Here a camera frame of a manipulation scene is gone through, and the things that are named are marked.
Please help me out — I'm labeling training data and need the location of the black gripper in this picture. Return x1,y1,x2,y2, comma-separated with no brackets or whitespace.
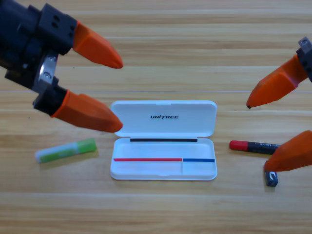
246,36,312,110
0,0,59,94

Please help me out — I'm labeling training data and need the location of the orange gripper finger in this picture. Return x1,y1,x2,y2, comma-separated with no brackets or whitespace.
32,84,124,134
36,2,124,69
264,130,312,173

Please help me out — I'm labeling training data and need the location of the dark blue eraser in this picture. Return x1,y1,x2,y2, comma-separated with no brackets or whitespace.
264,163,279,188

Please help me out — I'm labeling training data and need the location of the red black marker pen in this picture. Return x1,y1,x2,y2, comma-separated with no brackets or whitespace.
229,140,281,156

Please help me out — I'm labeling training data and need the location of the green white highlighter pen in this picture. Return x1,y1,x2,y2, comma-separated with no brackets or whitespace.
35,138,98,164

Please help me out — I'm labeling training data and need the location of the white Unitree pencil case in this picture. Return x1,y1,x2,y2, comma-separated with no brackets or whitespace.
110,100,218,181

